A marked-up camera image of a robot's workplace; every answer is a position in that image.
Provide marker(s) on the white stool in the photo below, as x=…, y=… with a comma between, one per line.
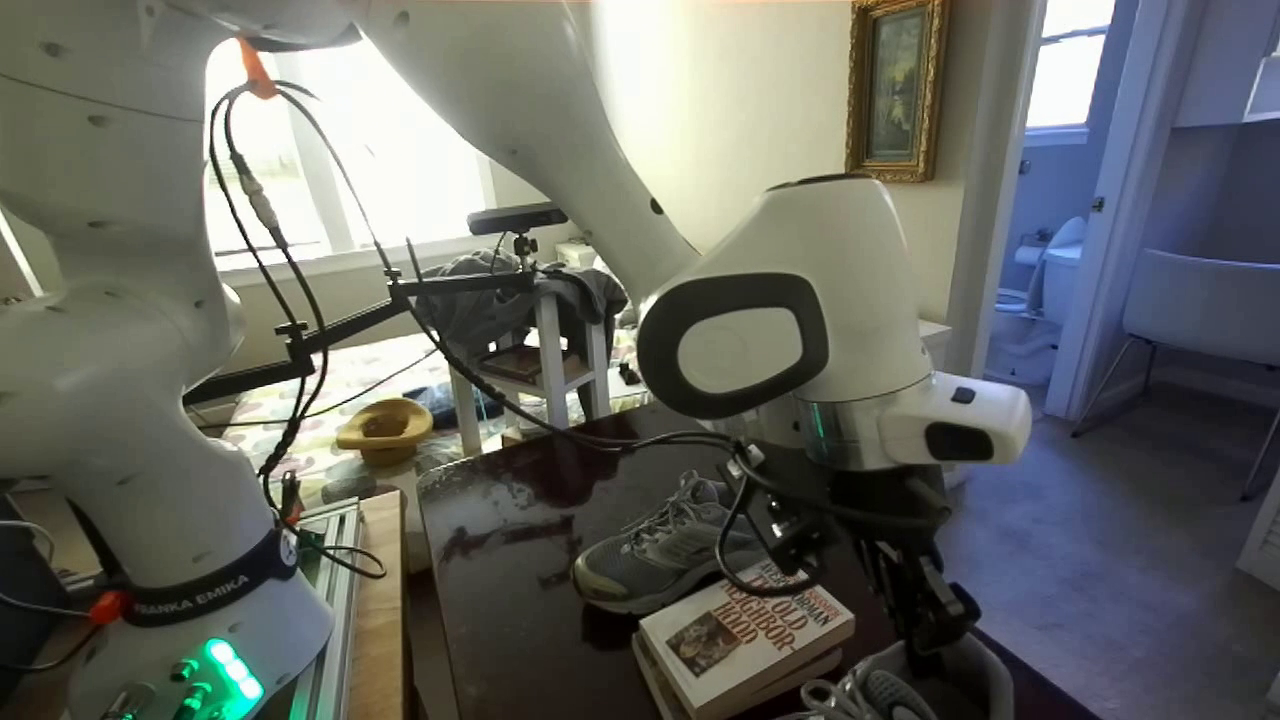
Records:
x=554, y=362

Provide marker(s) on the black boom rod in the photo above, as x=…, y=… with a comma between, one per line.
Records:
x=335, y=343

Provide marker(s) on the white cabinet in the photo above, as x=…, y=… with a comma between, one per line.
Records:
x=936, y=343

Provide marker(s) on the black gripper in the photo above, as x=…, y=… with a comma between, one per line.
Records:
x=902, y=515

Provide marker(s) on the white tub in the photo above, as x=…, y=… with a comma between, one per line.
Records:
x=1202, y=306

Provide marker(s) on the large bright window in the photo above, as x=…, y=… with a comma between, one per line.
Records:
x=400, y=160

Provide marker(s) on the white paperback orange title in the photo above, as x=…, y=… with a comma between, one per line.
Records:
x=746, y=625

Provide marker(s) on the yellow bowl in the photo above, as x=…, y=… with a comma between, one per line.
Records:
x=385, y=430

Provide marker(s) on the small bright window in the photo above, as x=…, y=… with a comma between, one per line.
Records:
x=1071, y=66

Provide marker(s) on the red round plug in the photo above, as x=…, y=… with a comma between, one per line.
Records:
x=107, y=611

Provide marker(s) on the gold framed painting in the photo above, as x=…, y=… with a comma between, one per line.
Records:
x=898, y=83

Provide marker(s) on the dark blue cloth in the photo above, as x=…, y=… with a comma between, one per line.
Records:
x=443, y=400

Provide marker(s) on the white door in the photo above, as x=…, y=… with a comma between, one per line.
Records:
x=1135, y=203

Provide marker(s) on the aluminium rail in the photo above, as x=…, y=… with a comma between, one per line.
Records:
x=325, y=612

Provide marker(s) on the white toilet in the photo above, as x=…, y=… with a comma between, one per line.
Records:
x=1063, y=266

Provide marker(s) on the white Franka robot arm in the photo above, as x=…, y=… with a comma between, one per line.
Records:
x=121, y=373

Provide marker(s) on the dark grey cloth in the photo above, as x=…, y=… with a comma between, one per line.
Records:
x=480, y=306

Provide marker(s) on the black bar camera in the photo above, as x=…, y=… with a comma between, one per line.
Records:
x=518, y=219

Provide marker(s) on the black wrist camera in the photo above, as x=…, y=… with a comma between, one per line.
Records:
x=781, y=525

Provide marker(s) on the wooden board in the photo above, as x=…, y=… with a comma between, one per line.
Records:
x=382, y=612

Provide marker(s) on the paperback book purple spine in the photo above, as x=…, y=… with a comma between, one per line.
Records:
x=666, y=685

